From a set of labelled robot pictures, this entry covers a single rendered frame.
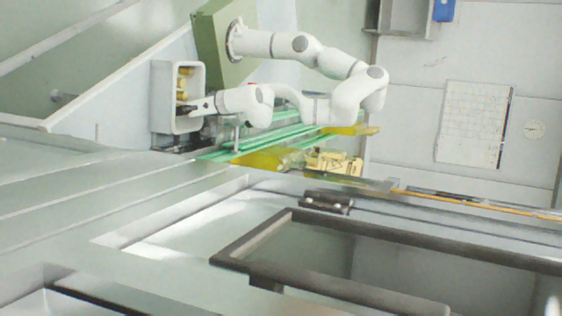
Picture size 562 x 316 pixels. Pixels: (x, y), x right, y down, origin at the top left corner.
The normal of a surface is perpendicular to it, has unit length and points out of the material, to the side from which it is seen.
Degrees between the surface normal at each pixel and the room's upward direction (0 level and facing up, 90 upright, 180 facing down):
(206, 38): 90
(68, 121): 0
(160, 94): 90
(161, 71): 90
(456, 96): 90
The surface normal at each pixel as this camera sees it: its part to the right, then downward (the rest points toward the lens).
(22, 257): 0.07, -0.97
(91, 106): 0.92, 0.15
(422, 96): -0.39, 0.17
